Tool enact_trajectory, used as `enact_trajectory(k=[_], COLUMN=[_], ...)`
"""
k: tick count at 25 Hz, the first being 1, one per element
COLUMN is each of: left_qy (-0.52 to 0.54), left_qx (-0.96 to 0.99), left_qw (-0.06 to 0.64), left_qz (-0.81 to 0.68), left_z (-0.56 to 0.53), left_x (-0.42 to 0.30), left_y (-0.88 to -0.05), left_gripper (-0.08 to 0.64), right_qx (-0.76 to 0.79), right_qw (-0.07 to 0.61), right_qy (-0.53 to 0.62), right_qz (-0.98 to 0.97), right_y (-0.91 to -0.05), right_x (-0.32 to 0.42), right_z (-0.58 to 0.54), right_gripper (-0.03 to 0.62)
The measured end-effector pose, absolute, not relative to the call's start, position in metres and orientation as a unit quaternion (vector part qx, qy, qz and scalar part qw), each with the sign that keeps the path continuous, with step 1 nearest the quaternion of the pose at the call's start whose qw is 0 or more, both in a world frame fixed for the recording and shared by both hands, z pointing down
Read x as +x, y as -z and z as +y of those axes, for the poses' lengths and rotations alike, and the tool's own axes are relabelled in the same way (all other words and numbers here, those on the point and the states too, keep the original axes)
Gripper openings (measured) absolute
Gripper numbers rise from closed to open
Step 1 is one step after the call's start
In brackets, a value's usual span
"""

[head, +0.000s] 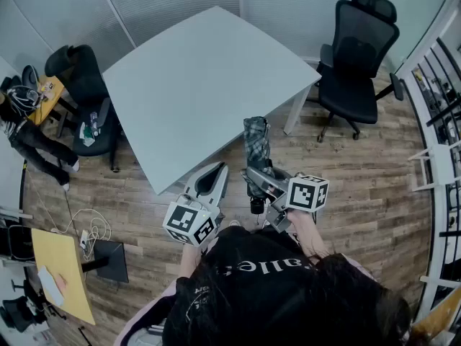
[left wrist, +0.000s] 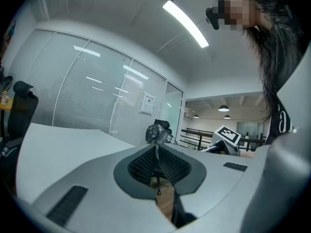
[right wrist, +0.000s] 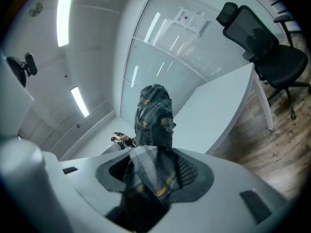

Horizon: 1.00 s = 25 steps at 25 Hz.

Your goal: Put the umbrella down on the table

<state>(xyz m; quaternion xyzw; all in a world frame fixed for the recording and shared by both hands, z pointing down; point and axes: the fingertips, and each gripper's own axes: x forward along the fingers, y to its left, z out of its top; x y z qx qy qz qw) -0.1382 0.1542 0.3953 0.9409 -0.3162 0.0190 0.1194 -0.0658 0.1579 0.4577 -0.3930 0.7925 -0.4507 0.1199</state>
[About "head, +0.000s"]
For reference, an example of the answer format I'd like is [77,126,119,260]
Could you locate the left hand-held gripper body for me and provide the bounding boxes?
[162,192,226,247]

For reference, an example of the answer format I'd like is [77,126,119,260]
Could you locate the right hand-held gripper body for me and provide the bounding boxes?
[265,174,331,234]

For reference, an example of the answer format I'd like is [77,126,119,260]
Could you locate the plaid umbrella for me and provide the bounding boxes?
[243,115,277,215]

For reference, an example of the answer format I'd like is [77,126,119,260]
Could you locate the person's right forearm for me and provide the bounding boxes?
[287,209,331,266]

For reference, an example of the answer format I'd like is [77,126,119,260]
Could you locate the person's left forearm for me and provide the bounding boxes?
[179,242,203,279]

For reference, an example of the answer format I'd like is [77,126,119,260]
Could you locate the person's black printed shirt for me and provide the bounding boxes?
[118,225,411,346]

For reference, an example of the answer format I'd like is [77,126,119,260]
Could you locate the light grey table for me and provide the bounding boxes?
[102,5,323,196]

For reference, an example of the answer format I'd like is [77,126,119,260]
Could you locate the black mesh office chair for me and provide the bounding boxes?
[305,0,406,143]

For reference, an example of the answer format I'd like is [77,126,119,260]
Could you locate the green white packet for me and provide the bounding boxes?
[78,120,97,147]

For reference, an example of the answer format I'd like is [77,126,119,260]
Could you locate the large yellow table top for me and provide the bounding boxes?
[31,228,97,326]

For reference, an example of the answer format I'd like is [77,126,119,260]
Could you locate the black padded office chair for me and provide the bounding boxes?
[44,44,122,173]

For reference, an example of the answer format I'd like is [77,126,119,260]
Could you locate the white paper sheet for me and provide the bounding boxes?
[37,265,68,308]

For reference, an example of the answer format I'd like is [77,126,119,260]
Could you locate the white metal shelf rack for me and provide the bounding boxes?
[395,0,461,324]

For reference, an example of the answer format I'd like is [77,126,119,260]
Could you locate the small yellow side table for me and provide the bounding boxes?
[27,74,66,127]

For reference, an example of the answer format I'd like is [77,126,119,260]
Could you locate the black headset rig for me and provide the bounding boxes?
[6,84,42,114]

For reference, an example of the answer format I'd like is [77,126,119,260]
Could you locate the black swivel chair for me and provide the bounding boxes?
[0,295,37,333]

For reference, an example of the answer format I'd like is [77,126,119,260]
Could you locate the black table pedestal base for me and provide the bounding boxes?
[81,239,130,284]

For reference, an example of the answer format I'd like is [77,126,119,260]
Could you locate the white cable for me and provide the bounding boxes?
[50,208,112,262]

